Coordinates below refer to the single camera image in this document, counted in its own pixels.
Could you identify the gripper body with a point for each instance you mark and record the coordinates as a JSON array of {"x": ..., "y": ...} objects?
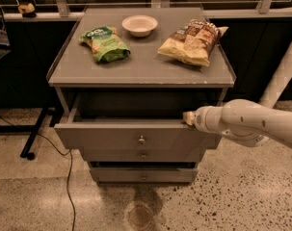
[{"x": 201, "y": 119}]

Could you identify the grey top drawer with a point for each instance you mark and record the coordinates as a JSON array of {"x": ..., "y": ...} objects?
[{"x": 89, "y": 130}]

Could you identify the grey drawer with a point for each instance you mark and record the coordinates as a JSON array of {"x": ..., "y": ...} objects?
[
  {"x": 151, "y": 175},
  {"x": 141, "y": 155},
  {"x": 89, "y": 130}
]

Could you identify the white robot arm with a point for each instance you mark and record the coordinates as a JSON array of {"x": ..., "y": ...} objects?
[{"x": 244, "y": 122}]

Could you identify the grey drawer cabinet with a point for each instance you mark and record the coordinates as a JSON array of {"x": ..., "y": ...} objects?
[{"x": 145, "y": 84}]

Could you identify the grey middle drawer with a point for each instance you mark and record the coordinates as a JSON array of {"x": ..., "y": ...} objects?
[{"x": 141, "y": 155}]

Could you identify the grey bottom drawer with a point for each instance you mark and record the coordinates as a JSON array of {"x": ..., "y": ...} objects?
[{"x": 151, "y": 175}]

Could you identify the yellow brown chip bag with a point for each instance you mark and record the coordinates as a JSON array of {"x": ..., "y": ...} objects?
[{"x": 193, "y": 43}]

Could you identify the white paper bowl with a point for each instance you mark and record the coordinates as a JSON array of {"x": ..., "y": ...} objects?
[{"x": 139, "y": 25}]

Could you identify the round floor drain cover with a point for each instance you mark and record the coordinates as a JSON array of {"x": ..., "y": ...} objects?
[{"x": 139, "y": 217}]

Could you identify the green chip bag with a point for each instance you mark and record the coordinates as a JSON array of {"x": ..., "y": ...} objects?
[{"x": 105, "y": 43}]

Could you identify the white diagonal pole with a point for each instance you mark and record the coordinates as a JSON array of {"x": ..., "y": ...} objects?
[{"x": 279, "y": 81}]

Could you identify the metal window railing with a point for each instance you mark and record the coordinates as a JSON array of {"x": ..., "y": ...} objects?
[{"x": 145, "y": 4}]

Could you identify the small yellow object on ledge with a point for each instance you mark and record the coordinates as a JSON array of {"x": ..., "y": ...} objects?
[{"x": 27, "y": 9}]

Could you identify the black table leg frame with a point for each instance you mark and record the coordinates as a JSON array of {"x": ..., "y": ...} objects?
[{"x": 32, "y": 130}]

